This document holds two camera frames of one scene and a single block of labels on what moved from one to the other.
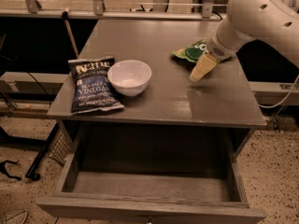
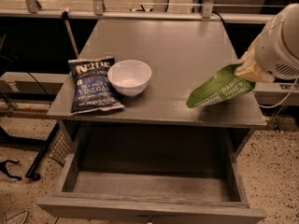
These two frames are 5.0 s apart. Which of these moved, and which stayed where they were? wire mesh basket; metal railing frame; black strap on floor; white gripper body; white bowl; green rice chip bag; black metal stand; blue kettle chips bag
Moved: green rice chip bag; white gripper body
Stayed: black strap on floor; white bowl; wire mesh basket; black metal stand; blue kettle chips bag; metal railing frame
